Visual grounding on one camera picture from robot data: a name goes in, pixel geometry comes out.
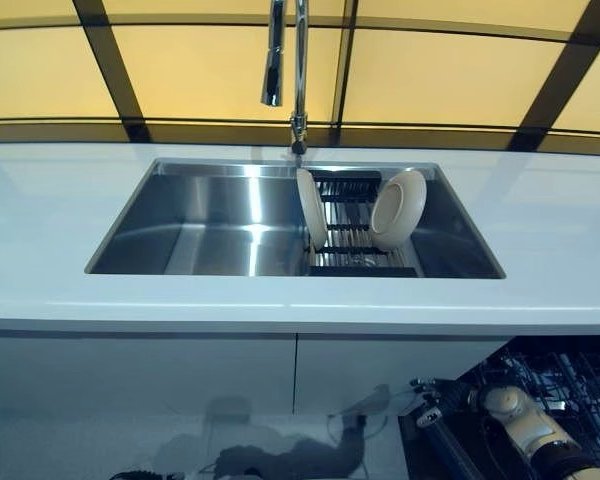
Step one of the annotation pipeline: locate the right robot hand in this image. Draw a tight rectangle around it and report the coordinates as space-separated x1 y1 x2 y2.
467 382 534 431

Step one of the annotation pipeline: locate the beige ceramic plate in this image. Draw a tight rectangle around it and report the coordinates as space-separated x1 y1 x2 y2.
295 167 328 250
369 168 428 250

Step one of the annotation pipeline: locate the dark equipment base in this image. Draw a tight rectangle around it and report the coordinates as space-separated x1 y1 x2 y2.
398 388 600 480

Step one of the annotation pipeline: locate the white glossy cabinet door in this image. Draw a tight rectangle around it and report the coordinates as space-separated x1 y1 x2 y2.
294 333 512 417
0 333 299 417

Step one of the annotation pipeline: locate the black roll-up sink rack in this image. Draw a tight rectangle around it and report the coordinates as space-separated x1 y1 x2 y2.
299 168 419 278

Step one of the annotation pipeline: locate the stainless steel kitchen sink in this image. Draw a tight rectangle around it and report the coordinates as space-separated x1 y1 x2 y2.
83 157 507 280

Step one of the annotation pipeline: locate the chrome pull-down kitchen faucet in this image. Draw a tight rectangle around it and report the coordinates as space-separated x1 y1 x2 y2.
259 0 315 169

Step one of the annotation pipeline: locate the dark wire plate rack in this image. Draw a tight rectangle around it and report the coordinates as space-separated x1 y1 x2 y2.
457 349 600 454

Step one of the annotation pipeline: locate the dark brown window frame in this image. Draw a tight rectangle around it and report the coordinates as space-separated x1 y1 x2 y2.
0 0 600 154

